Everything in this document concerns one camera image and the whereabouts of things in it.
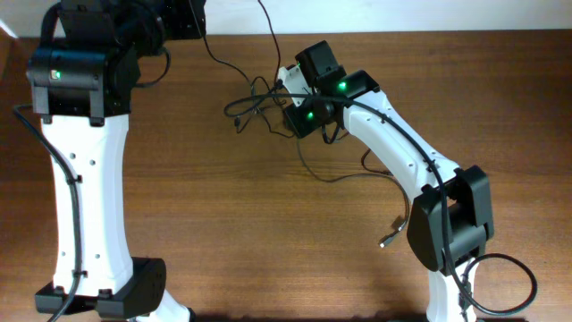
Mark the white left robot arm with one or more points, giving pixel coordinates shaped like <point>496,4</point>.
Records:
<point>82,75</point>

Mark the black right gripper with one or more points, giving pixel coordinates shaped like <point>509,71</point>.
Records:
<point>298,125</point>

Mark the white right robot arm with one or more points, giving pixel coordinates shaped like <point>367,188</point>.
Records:
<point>449,220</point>

